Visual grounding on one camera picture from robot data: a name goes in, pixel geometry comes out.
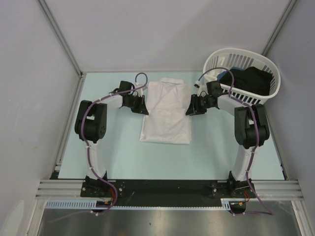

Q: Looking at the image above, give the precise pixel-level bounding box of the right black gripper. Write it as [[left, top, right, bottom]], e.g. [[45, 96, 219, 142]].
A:
[[185, 94, 213, 116]]

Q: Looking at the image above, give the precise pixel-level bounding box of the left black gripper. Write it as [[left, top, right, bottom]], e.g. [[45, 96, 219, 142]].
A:
[[125, 94, 149, 115]]

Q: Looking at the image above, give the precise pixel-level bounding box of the white long sleeve shirt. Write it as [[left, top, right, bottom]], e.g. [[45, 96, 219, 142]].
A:
[[140, 78, 191, 145]]

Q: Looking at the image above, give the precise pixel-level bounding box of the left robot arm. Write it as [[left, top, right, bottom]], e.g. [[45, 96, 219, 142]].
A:
[[74, 81, 149, 197]]

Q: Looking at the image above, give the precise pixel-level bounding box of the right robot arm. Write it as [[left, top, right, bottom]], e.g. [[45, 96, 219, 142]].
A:
[[186, 81, 270, 198]]

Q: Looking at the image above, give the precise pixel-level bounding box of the blue shirt in basket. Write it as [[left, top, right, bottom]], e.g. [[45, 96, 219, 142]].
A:
[[217, 66, 244, 81]]

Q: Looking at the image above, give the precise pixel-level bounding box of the white plastic laundry basket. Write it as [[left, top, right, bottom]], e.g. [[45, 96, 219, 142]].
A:
[[203, 48, 281, 104]]

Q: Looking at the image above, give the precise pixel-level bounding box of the black shirt in basket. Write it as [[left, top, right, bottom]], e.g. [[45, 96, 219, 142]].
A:
[[231, 66, 273, 96]]

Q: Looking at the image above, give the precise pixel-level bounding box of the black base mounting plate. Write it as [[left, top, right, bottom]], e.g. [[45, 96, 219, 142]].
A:
[[80, 177, 255, 207]]

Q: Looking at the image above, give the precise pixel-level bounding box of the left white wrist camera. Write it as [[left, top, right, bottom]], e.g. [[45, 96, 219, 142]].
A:
[[132, 83, 147, 97]]

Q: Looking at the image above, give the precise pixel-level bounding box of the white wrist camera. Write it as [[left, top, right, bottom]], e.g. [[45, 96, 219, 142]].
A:
[[132, 83, 147, 97], [194, 80, 208, 96]]

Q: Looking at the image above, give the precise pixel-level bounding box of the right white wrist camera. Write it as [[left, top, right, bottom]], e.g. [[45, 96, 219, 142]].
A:
[[194, 80, 208, 96]]

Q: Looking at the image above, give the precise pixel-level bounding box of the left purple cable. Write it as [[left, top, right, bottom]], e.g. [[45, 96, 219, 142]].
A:
[[80, 72, 148, 217]]

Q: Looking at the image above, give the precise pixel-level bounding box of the purple cable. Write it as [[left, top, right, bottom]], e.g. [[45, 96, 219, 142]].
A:
[[198, 67, 274, 216], [80, 72, 148, 217]]

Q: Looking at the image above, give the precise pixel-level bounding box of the blue slotted cable duct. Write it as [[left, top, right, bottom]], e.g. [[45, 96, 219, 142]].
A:
[[45, 200, 97, 209]]

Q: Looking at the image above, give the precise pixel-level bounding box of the left aluminium corner post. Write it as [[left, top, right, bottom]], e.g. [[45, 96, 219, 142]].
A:
[[36, 0, 83, 78]]

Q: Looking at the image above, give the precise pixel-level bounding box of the aluminium corner post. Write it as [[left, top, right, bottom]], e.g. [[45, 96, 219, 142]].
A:
[[262, 0, 299, 57], [36, 0, 83, 78]]

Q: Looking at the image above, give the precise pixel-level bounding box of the aluminium frame rail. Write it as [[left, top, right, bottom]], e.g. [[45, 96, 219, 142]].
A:
[[35, 179, 304, 201]]

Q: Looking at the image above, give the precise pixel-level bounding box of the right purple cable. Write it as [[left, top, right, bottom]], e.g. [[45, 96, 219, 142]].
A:
[[198, 67, 274, 216]]

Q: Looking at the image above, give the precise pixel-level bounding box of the right aluminium corner post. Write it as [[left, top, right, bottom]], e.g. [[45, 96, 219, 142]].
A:
[[262, 0, 299, 57]]

